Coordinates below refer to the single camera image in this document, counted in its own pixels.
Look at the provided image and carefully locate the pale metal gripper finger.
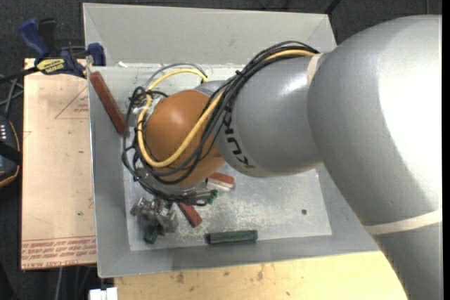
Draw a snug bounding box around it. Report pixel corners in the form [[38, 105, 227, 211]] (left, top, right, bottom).
[[154, 204, 180, 233], [130, 197, 158, 224]]

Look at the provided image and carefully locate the red-brown flat block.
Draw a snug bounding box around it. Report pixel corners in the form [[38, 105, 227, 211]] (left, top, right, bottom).
[[89, 70, 130, 136], [207, 171, 236, 189], [177, 202, 204, 228]]

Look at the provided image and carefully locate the dark green flat block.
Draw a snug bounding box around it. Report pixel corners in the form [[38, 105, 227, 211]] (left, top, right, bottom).
[[205, 229, 259, 246]]

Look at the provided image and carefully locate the brown cardboard board, red print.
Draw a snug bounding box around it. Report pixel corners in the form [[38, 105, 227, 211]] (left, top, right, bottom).
[[20, 58, 98, 271]]

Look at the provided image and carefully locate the grey metal bin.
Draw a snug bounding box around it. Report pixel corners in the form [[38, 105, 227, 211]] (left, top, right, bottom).
[[82, 2, 381, 279]]

